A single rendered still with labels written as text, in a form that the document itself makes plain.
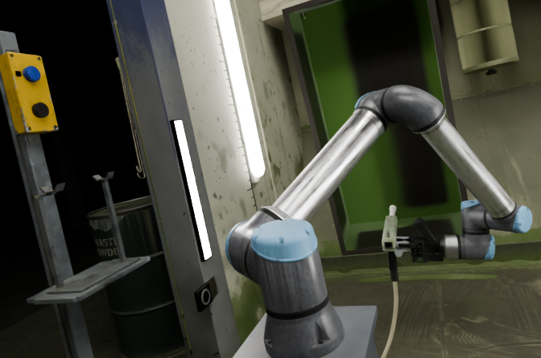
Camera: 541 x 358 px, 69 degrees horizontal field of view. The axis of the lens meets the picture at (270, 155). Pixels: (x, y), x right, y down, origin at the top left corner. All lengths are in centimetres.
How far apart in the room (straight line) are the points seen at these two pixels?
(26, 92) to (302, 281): 105
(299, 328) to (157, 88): 118
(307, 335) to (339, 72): 148
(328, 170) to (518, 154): 210
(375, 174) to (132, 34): 140
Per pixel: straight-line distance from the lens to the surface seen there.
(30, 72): 150
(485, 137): 314
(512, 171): 303
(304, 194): 110
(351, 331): 102
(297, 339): 93
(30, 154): 151
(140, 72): 181
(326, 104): 214
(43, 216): 139
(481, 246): 163
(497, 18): 297
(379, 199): 226
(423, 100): 122
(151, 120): 178
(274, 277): 89
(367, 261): 292
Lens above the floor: 113
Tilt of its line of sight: 3 degrees down
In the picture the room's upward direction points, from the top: 12 degrees counter-clockwise
